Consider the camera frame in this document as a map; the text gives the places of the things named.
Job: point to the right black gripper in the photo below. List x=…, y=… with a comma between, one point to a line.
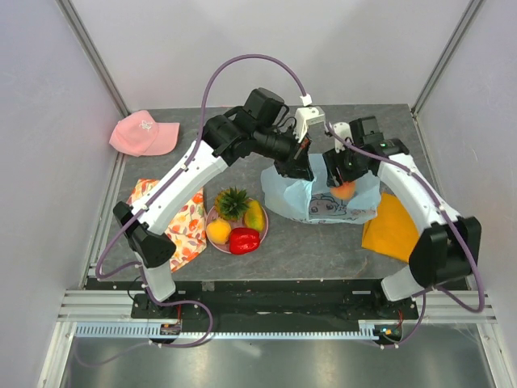
x=333, y=160

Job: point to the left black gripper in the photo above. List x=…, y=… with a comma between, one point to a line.
x=298, y=165

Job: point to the fake peach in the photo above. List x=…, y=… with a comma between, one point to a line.
x=345, y=191
x=218, y=231

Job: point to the light blue plastic bag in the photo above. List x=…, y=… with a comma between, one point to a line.
x=311, y=202

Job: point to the fake mango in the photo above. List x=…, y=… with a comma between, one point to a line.
x=254, y=216

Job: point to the fake pineapple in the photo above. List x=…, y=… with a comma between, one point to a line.
x=231, y=204

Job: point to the fake red pepper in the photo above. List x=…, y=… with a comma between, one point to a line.
x=243, y=240

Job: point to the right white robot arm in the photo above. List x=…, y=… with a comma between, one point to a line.
x=448, y=244

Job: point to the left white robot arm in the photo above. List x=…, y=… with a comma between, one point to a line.
x=239, y=132

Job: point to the orange folded cloth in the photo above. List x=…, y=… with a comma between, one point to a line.
x=392, y=232

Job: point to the floral patterned cloth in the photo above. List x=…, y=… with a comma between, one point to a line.
x=187, y=230

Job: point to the pink cap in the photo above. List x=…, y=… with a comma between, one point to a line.
x=140, y=135

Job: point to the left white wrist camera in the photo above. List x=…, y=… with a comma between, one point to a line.
x=307, y=116

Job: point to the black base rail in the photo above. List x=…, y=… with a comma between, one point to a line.
x=349, y=299

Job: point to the slotted cable duct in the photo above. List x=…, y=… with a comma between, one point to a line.
x=162, y=331

